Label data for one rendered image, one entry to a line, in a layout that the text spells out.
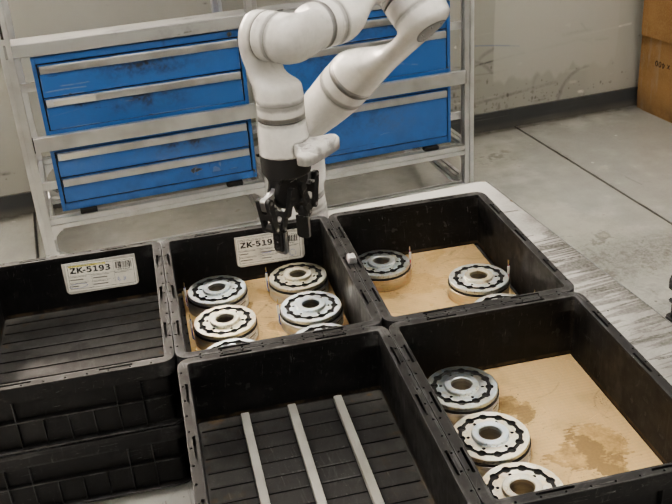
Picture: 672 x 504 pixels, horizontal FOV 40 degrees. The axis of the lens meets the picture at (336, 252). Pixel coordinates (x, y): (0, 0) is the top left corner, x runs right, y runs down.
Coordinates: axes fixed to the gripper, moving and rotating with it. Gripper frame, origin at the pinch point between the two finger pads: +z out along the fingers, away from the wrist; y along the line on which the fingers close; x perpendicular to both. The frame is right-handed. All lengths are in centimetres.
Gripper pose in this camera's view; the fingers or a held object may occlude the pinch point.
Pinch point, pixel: (292, 236)
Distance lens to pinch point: 143.1
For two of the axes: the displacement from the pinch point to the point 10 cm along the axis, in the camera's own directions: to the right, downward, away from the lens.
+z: 0.6, 8.9, 4.5
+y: -5.3, 4.2, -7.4
